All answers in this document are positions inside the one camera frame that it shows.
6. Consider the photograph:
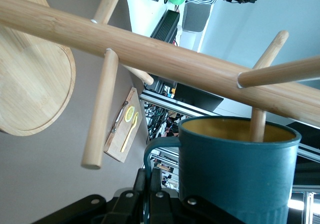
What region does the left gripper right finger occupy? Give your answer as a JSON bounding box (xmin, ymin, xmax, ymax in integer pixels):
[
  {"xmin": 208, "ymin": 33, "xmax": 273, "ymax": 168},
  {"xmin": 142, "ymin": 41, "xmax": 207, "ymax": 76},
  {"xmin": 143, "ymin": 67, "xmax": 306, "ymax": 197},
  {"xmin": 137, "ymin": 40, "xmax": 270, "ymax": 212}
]
[{"xmin": 149, "ymin": 168, "xmax": 246, "ymax": 224}]

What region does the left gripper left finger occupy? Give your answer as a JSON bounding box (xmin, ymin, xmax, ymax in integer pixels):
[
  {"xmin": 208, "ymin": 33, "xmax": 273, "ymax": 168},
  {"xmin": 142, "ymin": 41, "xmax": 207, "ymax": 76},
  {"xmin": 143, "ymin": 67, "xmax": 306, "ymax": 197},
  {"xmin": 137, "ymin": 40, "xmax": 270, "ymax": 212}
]
[{"xmin": 32, "ymin": 168, "xmax": 147, "ymax": 224}]

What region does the teal mug yellow inside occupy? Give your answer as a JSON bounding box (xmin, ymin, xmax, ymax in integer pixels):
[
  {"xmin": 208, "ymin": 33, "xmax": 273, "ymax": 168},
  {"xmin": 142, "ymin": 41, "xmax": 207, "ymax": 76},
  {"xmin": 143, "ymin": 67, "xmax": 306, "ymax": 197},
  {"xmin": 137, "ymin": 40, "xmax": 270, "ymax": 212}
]
[{"xmin": 143, "ymin": 115, "xmax": 302, "ymax": 224}]

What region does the bamboo mug rack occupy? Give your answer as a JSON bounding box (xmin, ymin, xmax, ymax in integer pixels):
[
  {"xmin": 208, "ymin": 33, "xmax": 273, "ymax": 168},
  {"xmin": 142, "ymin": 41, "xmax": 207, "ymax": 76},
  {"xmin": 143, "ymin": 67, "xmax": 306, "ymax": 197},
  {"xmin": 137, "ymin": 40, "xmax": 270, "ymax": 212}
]
[{"xmin": 0, "ymin": 0, "xmax": 320, "ymax": 170}]

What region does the yellow plastic fork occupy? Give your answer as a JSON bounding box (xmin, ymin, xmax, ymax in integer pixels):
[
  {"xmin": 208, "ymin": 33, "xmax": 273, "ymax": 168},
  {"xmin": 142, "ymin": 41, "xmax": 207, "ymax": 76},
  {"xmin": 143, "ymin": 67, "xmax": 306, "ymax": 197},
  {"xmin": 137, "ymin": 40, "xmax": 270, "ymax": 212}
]
[{"xmin": 120, "ymin": 111, "xmax": 140, "ymax": 153}]

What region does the black flat monitor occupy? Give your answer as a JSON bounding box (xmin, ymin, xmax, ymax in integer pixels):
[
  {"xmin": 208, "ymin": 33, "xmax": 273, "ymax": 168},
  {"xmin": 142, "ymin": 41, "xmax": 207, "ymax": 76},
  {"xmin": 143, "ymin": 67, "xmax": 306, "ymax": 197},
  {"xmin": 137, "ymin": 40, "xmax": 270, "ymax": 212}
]
[{"xmin": 173, "ymin": 82, "xmax": 225, "ymax": 113}]

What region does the long black ribbed device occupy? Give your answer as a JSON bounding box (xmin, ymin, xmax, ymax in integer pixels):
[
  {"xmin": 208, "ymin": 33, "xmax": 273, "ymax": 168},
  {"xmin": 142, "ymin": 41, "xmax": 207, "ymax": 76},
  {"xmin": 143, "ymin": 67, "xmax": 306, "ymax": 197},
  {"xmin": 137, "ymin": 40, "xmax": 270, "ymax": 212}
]
[{"xmin": 149, "ymin": 8, "xmax": 181, "ymax": 45}]

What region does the grey rounded box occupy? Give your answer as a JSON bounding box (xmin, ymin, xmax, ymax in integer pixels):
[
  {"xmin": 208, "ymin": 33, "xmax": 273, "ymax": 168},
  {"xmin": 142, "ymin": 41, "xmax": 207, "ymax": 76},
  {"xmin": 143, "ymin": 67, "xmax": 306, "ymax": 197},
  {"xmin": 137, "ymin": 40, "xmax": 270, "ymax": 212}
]
[{"xmin": 181, "ymin": 2, "xmax": 212, "ymax": 34}]

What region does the bamboo cutting board metal handle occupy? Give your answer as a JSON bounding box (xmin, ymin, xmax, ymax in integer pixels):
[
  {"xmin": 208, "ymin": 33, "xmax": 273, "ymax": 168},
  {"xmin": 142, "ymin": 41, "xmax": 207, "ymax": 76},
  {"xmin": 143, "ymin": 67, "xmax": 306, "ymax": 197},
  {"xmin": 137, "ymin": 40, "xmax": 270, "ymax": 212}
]
[{"xmin": 103, "ymin": 86, "xmax": 144, "ymax": 164}]

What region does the tangle of black cables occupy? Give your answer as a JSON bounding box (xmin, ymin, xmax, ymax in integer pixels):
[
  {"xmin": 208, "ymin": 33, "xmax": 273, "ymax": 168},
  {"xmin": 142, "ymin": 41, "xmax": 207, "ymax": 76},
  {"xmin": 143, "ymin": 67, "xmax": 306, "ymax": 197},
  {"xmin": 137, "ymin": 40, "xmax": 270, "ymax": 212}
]
[{"xmin": 144, "ymin": 100, "xmax": 181, "ymax": 145}]

